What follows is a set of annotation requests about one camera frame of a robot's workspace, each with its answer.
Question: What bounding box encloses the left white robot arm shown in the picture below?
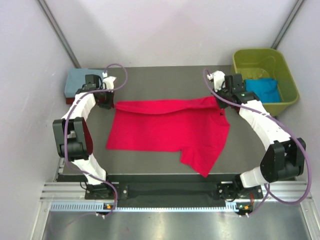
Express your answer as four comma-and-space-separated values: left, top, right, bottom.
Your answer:
52, 73, 116, 199

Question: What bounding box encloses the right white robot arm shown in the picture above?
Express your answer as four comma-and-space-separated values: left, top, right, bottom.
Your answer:
207, 71, 306, 198

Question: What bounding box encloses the folded dark red t shirt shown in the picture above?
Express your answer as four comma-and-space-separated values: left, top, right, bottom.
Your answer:
65, 97, 75, 105

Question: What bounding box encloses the folded light blue t shirt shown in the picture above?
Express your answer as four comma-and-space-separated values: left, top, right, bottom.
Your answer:
64, 68, 103, 99

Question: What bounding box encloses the blue t shirt in bin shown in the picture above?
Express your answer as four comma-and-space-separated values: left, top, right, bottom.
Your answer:
244, 77, 281, 103

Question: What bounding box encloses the green plastic bin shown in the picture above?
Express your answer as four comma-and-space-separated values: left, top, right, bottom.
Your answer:
231, 48, 300, 116

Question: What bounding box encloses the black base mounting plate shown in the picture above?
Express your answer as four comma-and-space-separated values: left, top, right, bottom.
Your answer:
84, 181, 263, 201

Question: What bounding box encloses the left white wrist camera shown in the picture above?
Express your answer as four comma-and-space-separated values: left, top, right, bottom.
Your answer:
102, 72, 117, 90

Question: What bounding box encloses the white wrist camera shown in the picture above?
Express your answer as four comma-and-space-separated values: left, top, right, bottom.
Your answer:
206, 70, 226, 92
102, 72, 117, 90

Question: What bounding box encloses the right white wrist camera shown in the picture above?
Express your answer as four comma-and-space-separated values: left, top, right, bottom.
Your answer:
206, 70, 226, 92

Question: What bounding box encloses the aluminium frame rail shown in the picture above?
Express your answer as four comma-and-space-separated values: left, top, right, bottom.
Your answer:
40, 181, 308, 202

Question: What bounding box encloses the slotted grey cable duct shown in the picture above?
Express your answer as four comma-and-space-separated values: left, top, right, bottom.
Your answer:
50, 202, 252, 213

